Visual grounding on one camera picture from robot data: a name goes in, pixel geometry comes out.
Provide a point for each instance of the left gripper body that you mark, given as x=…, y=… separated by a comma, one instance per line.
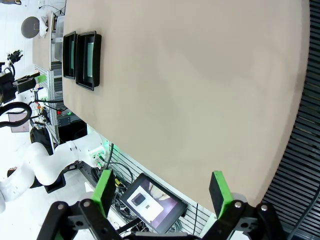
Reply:
x=6, y=87

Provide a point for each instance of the black ESD tray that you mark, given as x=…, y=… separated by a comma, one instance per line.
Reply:
x=66, y=57
x=97, y=60

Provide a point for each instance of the black tablet with lit screen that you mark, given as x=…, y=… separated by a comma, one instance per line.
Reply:
x=152, y=202

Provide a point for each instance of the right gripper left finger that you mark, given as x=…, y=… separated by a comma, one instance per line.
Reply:
x=100, y=192

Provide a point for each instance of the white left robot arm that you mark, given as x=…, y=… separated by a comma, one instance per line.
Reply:
x=42, y=165

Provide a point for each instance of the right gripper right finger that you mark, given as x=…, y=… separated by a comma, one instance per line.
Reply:
x=222, y=197

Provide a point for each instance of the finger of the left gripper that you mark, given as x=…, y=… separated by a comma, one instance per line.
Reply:
x=27, y=85

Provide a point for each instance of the black slotted PCB rack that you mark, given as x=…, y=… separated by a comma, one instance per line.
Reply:
x=305, y=150

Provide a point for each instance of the white cabinet with wooden top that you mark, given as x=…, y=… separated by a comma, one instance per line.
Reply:
x=41, y=50

